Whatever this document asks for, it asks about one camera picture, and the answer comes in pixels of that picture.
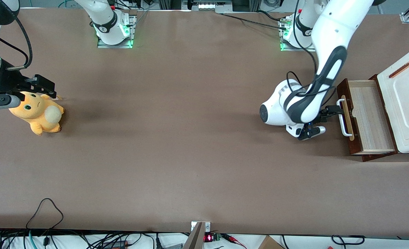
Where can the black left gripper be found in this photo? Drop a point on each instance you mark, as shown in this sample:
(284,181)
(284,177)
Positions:
(324,114)

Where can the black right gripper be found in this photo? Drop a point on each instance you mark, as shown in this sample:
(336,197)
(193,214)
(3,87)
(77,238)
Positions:
(8,82)

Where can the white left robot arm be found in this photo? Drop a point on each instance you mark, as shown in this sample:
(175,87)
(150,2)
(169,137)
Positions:
(332,31)

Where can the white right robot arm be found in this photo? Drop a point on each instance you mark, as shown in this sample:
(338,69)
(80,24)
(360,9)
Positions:
(104,20)

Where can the orange plush toy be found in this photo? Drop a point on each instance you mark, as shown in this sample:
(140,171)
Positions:
(38,112)

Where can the brown cardboard box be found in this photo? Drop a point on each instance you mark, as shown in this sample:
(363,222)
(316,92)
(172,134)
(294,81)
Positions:
(270,243)

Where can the metal device with white lights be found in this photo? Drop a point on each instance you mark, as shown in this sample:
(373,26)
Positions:
(208,6)

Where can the black power adapter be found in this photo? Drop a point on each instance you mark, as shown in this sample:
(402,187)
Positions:
(116,245)

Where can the circuit board with red display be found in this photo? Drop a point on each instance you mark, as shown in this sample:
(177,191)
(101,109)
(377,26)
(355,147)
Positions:
(208,238)

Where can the grey power strip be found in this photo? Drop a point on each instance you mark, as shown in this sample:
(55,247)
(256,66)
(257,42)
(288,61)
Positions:
(173,247)

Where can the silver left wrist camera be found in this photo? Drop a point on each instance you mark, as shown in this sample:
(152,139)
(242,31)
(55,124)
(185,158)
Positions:
(317,131)

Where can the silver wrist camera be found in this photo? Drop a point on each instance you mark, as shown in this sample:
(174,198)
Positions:
(317,131)
(0,102)

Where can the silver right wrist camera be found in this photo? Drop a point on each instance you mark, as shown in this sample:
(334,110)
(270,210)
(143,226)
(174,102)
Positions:
(0,102)

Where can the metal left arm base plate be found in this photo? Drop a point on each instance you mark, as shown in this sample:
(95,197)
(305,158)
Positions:
(289,49)

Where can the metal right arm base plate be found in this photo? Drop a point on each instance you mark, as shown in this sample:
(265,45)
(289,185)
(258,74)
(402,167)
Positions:
(114,46)

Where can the aluminium profile with bracket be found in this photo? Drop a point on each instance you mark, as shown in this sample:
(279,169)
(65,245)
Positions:
(196,238)

